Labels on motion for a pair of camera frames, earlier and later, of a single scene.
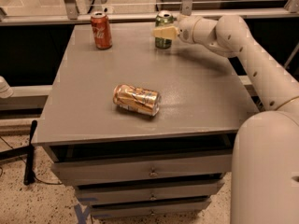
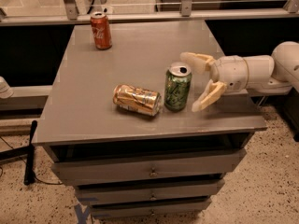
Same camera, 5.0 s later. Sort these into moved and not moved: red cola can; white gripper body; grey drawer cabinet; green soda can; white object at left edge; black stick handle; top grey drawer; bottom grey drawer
Moved: white gripper body; green soda can
Not moved: top grey drawer; bottom grey drawer; white object at left edge; red cola can; grey drawer cabinet; black stick handle
